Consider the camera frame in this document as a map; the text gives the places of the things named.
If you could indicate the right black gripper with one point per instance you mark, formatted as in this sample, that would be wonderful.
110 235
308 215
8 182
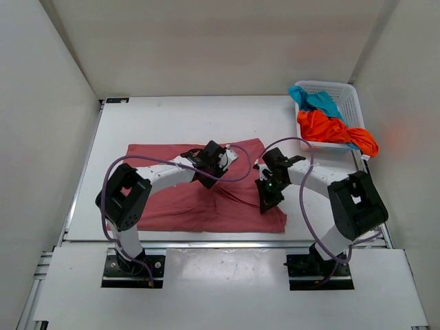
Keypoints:
267 201

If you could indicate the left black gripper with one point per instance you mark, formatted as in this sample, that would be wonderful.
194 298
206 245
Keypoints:
207 183

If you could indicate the pink t shirt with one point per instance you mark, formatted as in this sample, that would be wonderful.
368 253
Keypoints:
230 206

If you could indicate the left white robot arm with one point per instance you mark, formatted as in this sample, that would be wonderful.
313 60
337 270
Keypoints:
123 200

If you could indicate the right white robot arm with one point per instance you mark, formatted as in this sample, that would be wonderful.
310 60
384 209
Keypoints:
356 205

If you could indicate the orange t shirt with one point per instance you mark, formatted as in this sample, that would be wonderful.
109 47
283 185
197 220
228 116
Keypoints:
315 126

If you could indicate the teal t shirt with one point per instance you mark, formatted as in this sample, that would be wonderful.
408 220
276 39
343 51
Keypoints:
309 102

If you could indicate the black corner label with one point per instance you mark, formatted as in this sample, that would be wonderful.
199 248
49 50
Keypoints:
117 100

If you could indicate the white plastic basket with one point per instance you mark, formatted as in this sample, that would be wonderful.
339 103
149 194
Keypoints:
346 99

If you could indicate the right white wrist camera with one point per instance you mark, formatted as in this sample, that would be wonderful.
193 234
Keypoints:
264 172

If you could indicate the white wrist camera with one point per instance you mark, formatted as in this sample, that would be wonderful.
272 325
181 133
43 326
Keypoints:
264 172
227 158

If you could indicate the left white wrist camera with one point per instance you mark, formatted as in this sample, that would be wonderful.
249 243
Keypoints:
227 158

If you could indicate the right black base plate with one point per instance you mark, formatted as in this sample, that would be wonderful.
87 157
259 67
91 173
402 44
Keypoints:
307 274

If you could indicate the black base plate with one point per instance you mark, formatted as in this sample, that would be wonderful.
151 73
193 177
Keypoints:
119 272
307 274

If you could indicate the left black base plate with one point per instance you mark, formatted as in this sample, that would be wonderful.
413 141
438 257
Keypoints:
119 272

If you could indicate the aluminium frame rail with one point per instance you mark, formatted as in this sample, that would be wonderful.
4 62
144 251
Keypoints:
212 281

